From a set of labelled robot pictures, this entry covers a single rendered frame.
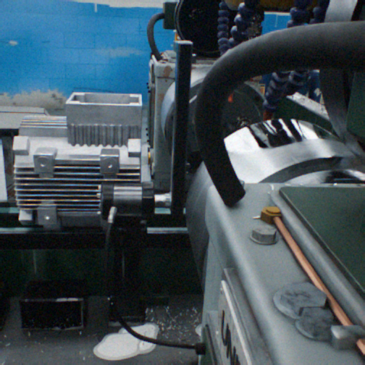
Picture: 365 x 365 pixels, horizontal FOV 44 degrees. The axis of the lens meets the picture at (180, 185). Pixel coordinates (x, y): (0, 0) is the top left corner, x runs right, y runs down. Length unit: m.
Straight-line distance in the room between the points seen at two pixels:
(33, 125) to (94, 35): 5.52
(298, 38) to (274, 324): 0.12
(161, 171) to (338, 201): 0.99
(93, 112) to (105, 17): 5.56
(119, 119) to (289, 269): 0.53
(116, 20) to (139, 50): 0.48
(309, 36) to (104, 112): 0.57
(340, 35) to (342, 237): 0.12
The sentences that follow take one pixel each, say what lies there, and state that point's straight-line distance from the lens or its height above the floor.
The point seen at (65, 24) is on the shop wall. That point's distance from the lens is 6.27.
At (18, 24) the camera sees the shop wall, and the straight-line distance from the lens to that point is 6.32.
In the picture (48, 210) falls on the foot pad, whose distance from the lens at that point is 0.75.
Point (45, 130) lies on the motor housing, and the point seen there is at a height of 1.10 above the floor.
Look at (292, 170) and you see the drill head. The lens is 0.44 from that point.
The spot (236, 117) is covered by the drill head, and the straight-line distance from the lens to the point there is 1.03.
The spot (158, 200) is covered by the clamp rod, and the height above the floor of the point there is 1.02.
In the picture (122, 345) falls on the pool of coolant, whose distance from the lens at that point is 0.74.
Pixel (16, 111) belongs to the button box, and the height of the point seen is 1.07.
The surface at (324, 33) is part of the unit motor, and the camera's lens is 0.19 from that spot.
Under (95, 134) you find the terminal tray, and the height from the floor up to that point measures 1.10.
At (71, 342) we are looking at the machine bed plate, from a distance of 0.76.
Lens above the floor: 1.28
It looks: 21 degrees down
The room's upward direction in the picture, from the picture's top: 3 degrees clockwise
